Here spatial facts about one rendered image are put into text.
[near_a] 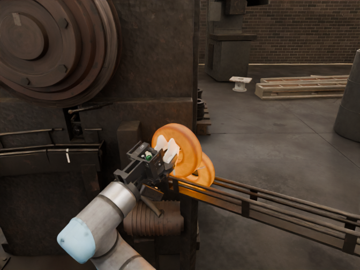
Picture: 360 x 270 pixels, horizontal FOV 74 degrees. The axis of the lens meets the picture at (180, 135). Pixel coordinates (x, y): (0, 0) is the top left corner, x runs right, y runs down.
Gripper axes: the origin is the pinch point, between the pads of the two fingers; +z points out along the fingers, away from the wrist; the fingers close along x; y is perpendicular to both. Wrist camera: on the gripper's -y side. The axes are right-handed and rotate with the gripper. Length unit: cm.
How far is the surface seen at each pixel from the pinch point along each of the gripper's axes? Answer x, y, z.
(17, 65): 45, 23, -10
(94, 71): 32.0, 15.8, 4.6
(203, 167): -5.2, -11.6, 5.0
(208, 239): 7, -93, 20
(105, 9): 28.5, 31.6, 13.7
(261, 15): 180, -129, 631
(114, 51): 27.5, 20.2, 11.3
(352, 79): -42, -89, 239
